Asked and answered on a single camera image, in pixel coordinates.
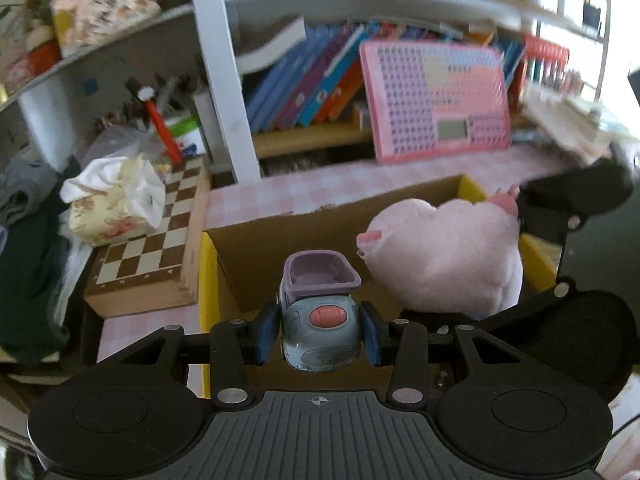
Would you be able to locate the red paint box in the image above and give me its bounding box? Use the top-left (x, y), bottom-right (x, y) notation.
top-left (522, 35), bottom-right (571, 86)

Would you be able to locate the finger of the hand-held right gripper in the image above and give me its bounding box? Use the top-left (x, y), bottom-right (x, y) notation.
top-left (517, 159), bottom-right (635, 242)
top-left (397, 282), bottom-right (576, 333)

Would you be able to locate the green white carton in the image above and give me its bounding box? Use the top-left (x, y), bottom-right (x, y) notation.
top-left (165, 112), bottom-right (208, 158)

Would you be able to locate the clear plastic bag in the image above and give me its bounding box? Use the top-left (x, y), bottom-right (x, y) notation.
top-left (80, 125), bottom-right (166, 171)

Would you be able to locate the white bookshelf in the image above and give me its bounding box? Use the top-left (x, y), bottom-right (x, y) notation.
top-left (0, 0), bottom-right (616, 186)

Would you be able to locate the floral fabric bag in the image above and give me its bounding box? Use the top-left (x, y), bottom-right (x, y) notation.
top-left (50, 0), bottom-right (161, 56)

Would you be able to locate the pile of dark clothes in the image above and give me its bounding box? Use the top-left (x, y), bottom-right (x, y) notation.
top-left (0, 155), bottom-right (93, 366)

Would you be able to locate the yellow cardboard box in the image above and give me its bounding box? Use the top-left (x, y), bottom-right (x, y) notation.
top-left (199, 174), bottom-right (560, 401)

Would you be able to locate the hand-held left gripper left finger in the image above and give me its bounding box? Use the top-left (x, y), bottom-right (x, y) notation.
top-left (97, 302), bottom-right (280, 408)

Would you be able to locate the row of colourful books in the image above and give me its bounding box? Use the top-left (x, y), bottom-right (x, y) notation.
top-left (245, 22), bottom-right (370, 133)

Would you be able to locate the pink checked tablecloth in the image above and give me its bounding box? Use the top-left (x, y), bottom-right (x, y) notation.
top-left (97, 142), bottom-right (601, 396)

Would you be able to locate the pink plush toy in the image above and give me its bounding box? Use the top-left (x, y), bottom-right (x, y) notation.
top-left (356, 186), bottom-right (525, 322)

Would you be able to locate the floral tissue pack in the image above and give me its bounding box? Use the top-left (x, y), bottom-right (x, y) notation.
top-left (60, 154), bottom-right (167, 247)

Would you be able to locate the wooden chessboard box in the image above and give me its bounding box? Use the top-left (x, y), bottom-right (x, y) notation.
top-left (84, 155), bottom-right (212, 318)

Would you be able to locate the grey purple toy car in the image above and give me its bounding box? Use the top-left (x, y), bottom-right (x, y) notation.
top-left (276, 251), bottom-right (362, 373)

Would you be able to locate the pile of papers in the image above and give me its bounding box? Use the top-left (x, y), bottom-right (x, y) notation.
top-left (522, 85), bottom-right (628, 161)

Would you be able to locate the pink toy keyboard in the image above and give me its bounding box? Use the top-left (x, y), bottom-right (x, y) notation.
top-left (359, 40), bottom-right (512, 165)

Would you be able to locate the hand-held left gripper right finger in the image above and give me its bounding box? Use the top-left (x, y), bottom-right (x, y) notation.
top-left (359, 301), bottom-right (532, 407)

